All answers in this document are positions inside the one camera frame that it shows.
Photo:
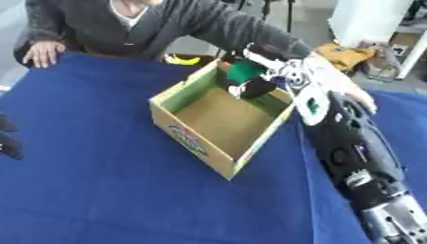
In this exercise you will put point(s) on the person's left hand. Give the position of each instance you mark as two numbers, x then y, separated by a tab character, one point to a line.
340	79

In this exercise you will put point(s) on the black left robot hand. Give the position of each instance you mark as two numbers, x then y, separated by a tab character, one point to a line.
9	147

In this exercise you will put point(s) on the grey bag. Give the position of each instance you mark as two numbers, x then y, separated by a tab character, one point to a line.
383	62

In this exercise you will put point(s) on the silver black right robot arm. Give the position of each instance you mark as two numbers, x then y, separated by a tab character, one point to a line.
356	149

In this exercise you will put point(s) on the yellow object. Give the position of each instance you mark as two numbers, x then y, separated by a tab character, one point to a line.
183	59

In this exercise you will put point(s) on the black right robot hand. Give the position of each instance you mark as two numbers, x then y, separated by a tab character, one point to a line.
260	87

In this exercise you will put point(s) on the black tripod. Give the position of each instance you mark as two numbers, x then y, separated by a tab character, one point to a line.
278	11

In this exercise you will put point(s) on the cardboard box green inside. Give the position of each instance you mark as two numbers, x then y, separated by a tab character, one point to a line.
222	120

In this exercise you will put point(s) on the white cabinet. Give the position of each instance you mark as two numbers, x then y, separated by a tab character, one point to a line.
369	20

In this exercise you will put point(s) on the green block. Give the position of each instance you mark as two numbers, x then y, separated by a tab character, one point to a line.
243	71

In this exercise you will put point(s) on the person's right hand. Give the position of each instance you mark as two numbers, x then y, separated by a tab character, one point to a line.
42	52

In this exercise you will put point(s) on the person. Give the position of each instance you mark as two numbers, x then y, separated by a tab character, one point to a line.
167	25

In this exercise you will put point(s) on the mustard yellow bag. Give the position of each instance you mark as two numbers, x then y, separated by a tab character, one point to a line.
343	54

